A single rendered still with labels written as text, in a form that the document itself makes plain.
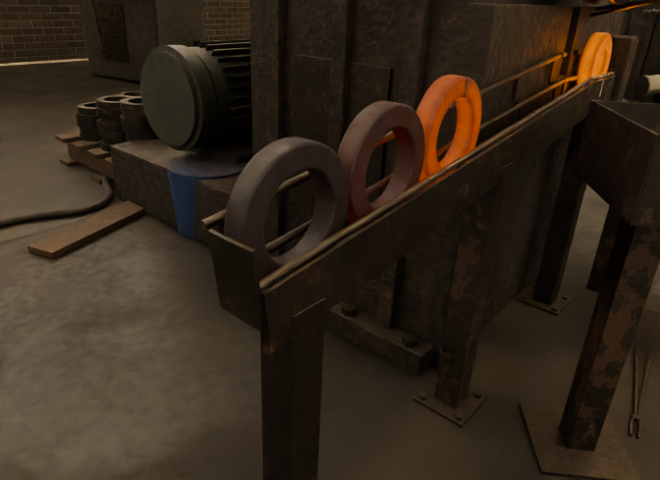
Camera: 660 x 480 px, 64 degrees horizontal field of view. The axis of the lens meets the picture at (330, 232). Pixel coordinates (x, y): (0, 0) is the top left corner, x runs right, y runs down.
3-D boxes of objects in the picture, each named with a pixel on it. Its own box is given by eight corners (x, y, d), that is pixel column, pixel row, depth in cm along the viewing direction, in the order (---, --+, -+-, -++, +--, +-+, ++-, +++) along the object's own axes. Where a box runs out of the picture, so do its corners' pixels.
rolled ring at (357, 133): (427, 84, 75) (408, 81, 76) (345, 132, 63) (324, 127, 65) (425, 197, 85) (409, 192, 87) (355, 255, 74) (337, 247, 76)
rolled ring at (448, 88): (416, 128, 76) (397, 124, 78) (436, 211, 89) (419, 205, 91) (476, 51, 83) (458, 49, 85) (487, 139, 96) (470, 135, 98)
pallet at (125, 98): (138, 205, 228) (127, 103, 210) (59, 162, 277) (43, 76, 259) (327, 154, 310) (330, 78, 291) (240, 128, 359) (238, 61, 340)
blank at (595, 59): (583, 37, 130) (597, 38, 128) (603, 26, 139) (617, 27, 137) (572, 99, 138) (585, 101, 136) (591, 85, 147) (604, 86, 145)
